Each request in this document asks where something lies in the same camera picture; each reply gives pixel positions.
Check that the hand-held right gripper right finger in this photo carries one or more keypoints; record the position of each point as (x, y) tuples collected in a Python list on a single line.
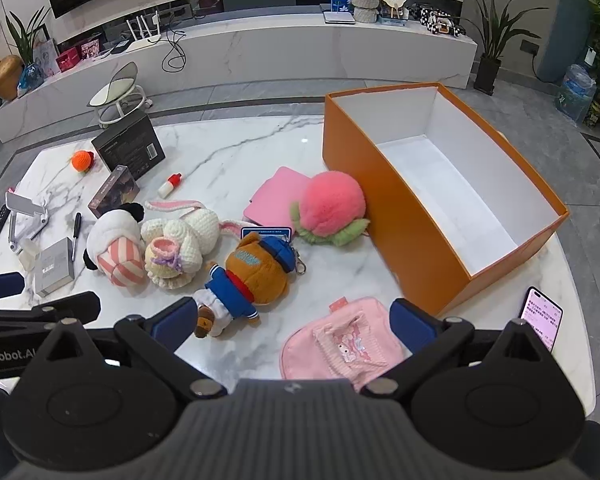
[(412, 325)]

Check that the green plant in blue vase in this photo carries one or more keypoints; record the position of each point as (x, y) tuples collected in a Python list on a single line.
[(25, 35)]

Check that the blue card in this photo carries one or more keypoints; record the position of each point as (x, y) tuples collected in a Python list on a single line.
[(280, 232)]

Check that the pink peach plush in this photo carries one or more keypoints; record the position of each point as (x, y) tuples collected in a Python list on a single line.
[(330, 200)]

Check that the orange crochet ball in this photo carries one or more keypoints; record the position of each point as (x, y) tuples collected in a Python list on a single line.
[(81, 161)]

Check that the black cardboard box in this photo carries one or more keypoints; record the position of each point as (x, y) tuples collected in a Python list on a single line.
[(130, 145)]

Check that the framed picture card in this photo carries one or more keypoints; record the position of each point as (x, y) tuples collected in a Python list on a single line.
[(46, 57)]

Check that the white crochet bunny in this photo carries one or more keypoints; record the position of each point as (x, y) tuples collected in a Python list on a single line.
[(190, 230)]

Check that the panda plush striped pink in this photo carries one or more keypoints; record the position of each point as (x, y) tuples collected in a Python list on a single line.
[(112, 240)]

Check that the small red white bottle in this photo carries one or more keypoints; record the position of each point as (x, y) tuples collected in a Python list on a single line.
[(167, 187)]

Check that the white router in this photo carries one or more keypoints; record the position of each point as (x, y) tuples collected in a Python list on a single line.
[(145, 45)]

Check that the grey box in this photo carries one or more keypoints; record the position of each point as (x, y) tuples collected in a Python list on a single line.
[(52, 267)]

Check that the dark printed box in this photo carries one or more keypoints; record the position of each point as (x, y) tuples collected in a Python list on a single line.
[(112, 192)]

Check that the golden round vase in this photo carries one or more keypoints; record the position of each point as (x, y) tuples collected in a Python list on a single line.
[(6, 77)]

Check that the tall potted plant black pot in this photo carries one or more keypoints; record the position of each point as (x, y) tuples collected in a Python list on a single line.
[(487, 72)]

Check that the black white checkered toy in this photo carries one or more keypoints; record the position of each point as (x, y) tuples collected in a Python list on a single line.
[(437, 21)]

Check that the grey flat laptop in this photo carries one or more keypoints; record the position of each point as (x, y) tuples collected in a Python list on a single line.
[(339, 17)]

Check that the black pen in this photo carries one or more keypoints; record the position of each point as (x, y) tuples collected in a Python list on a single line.
[(76, 235)]

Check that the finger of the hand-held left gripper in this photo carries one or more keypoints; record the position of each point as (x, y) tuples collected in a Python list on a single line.
[(0, 286), (80, 305)]

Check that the pink case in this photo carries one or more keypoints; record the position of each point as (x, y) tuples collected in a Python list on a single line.
[(275, 192)]

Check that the smartphone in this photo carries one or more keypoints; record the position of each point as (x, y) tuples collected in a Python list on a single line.
[(542, 317)]

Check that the translucent plastic block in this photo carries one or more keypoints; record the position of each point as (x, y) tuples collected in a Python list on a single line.
[(27, 252)]

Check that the brown bear plush blue cap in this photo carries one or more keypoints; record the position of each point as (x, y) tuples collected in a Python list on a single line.
[(255, 275)]

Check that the blue glass vase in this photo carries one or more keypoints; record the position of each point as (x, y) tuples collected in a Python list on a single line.
[(30, 77)]

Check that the white swivel stool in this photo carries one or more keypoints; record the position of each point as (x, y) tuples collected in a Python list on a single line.
[(120, 85)]

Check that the white phone stand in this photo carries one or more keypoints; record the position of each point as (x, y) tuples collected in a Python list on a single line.
[(22, 205)]

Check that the orange cardboard box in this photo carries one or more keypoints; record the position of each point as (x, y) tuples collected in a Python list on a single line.
[(405, 240)]

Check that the water jug in plastic bag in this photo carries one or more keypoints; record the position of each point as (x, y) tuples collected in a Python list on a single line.
[(575, 92)]

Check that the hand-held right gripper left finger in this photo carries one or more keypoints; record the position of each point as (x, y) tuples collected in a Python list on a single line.
[(175, 320)]

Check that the pink fabric pouch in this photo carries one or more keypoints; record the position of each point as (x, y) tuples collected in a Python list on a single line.
[(330, 350)]

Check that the white marble media cabinet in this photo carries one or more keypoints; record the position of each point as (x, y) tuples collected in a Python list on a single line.
[(280, 55)]

